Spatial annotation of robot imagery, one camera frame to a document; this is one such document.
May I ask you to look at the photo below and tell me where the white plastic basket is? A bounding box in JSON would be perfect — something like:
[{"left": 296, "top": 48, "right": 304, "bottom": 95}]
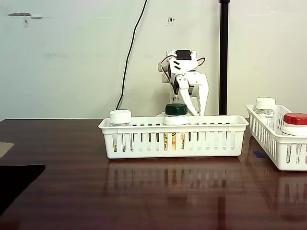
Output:
[
  {"left": 97, "top": 115, "right": 249, "bottom": 159},
  {"left": 245, "top": 104, "right": 307, "bottom": 172}
]

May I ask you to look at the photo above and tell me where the black cable on wall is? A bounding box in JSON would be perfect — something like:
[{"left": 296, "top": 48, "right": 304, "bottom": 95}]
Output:
[{"left": 116, "top": 0, "right": 148, "bottom": 110}]

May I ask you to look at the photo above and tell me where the red-capped bottle basket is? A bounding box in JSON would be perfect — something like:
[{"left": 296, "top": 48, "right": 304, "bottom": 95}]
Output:
[{"left": 281, "top": 112, "right": 307, "bottom": 166}]

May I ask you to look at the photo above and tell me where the green-capped bottle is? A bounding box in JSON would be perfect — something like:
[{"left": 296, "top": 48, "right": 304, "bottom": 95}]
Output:
[{"left": 163, "top": 103, "right": 189, "bottom": 151}]

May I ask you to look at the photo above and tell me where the black vertical pole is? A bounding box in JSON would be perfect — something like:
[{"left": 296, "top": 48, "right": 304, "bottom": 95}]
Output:
[{"left": 219, "top": 0, "right": 232, "bottom": 115}]

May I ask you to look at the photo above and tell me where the white-capped bottle basket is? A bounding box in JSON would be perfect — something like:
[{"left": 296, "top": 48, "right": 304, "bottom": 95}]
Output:
[
  {"left": 254, "top": 97, "right": 276, "bottom": 131},
  {"left": 109, "top": 109, "right": 132, "bottom": 153}
]

